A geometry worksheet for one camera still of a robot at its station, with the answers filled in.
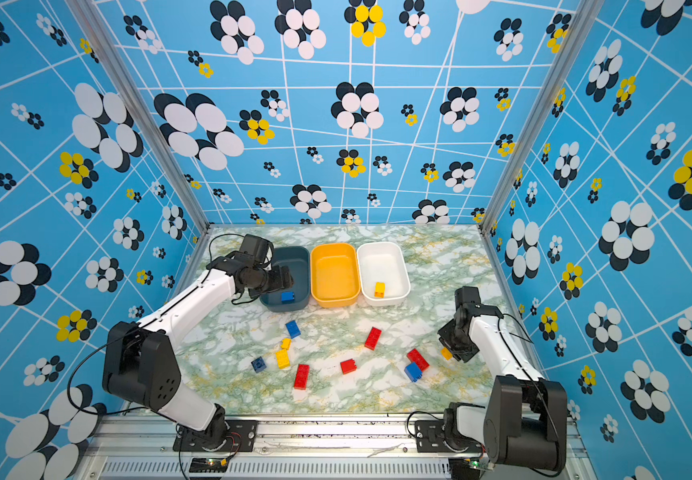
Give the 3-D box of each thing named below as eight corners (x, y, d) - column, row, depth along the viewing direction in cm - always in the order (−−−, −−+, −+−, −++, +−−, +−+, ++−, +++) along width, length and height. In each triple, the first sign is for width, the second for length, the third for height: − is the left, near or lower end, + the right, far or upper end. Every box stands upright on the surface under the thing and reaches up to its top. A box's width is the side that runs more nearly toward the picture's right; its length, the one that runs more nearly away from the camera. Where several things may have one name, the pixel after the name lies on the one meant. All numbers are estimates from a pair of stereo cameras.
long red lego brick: (294, 389, 83) (293, 387, 81) (297, 366, 87) (296, 364, 85) (307, 389, 83) (306, 387, 81) (309, 366, 87) (308, 364, 85)
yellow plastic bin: (307, 309, 99) (305, 299, 94) (314, 253, 114) (312, 243, 109) (359, 309, 99) (359, 299, 94) (358, 253, 114) (359, 243, 109)
